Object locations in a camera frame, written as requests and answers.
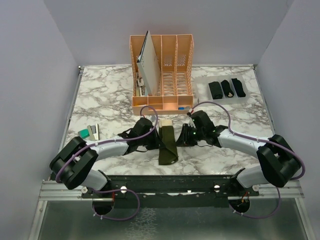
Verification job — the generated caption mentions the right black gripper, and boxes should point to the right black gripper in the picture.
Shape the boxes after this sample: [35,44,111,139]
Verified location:
[174,123,205,147]

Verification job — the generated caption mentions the black rolled sock right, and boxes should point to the black rolled sock right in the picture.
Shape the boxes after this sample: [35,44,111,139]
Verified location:
[231,78,247,98]

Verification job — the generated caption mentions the peach plastic file organizer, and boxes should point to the peach plastic file organizer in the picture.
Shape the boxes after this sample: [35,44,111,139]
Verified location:
[129,34,194,116]

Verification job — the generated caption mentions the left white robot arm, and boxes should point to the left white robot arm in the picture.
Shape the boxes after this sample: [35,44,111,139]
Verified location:
[49,117,164,198]

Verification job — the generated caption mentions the black patterned boxer underwear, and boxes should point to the black patterned boxer underwear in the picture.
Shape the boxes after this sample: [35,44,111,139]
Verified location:
[208,81,223,100]

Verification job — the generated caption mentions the black rolled sock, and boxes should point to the black rolled sock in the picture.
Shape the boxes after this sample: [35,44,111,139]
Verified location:
[221,80,235,98]
[231,78,247,98]

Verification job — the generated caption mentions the black rolled sock left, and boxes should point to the black rolled sock left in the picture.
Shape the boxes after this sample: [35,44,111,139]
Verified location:
[221,80,235,98]

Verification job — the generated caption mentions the white grey binder folder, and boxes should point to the white grey binder folder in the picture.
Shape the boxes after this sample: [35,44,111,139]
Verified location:
[136,30,161,96]

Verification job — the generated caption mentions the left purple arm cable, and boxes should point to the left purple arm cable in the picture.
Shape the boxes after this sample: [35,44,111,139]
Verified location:
[55,105,159,221]

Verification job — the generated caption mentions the olive green underwear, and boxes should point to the olive green underwear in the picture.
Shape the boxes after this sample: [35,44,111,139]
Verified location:
[158,119,179,166]

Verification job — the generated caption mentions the blue item in organizer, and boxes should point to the blue item in organizer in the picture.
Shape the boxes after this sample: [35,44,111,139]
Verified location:
[178,106,191,111]

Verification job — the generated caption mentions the stationery items in organizer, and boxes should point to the stationery items in organizer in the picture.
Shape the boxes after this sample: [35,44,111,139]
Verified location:
[135,77,147,97]

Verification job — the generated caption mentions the clear plastic compartment tray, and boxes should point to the clear plastic compartment tray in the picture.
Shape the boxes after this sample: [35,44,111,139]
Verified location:
[193,74,250,105]

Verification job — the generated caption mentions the teal green eraser block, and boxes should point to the teal green eraser block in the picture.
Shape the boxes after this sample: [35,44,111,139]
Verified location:
[78,128,90,139]

